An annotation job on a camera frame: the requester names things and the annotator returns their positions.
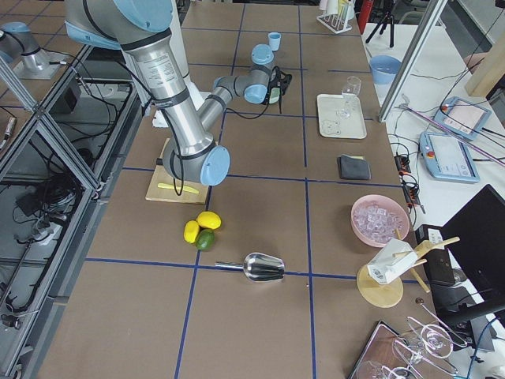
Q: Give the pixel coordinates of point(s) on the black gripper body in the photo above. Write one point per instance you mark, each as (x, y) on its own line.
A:
(282, 81)

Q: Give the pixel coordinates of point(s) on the light blue plastic cup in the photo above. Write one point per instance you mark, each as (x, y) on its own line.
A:
(274, 40)

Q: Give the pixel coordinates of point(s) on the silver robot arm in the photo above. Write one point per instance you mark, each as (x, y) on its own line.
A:
(18, 42)
(149, 32)

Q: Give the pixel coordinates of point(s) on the pink bowl with ice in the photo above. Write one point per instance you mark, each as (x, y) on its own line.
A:
(376, 219)

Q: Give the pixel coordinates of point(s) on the steel ice scoop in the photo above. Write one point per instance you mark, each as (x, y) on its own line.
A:
(258, 267)

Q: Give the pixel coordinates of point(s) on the cream bear tray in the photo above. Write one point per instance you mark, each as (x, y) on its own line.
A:
(339, 119)

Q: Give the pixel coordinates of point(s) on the clear wine glass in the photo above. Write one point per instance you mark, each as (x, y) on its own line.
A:
(350, 91)

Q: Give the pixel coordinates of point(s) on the blue plastic tub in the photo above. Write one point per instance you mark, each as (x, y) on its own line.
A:
(384, 68)

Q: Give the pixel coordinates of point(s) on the grey folded cloth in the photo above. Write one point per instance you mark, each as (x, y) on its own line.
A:
(353, 168)

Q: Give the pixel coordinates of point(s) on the wooden cutting board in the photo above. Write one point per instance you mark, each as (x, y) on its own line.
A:
(156, 194)

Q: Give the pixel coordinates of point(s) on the yellow lemon upper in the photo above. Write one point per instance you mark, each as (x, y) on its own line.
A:
(209, 220)

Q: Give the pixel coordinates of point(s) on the yellow lemon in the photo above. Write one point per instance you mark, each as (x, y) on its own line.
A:
(191, 231)
(209, 220)

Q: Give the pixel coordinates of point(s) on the yellow plastic knife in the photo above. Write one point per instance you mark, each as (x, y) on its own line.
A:
(167, 186)

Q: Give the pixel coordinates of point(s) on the yellow lemon left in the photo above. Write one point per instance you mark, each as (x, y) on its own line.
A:
(191, 231)

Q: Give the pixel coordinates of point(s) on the green lime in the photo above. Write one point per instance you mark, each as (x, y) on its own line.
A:
(205, 239)

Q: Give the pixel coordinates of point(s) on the blue teach pendant near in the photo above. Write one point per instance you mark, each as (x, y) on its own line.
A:
(447, 159)

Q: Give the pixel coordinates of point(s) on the blue teach pendant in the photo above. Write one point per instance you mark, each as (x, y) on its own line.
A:
(462, 117)
(447, 159)

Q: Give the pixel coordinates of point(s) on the blue teach pendant far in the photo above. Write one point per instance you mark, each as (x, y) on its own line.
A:
(462, 117)

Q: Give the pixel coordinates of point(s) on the wooden paper towel stand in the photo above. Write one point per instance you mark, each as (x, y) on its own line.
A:
(379, 281)

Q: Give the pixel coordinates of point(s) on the black laptop monitor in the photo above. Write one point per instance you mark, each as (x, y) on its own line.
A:
(479, 225)

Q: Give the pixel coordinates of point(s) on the upside-down wine glasses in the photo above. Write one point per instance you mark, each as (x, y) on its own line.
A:
(422, 351)

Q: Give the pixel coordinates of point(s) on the white wire rack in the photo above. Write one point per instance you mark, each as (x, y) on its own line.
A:
(336, 15)

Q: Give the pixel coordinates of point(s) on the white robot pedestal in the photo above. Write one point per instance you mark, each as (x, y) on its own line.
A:
(158, 71)

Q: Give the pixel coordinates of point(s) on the black camera tripod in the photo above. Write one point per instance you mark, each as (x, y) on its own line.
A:
(388, 20)

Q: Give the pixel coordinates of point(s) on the aluminium frame post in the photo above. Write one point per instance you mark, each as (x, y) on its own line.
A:
(420, 38)

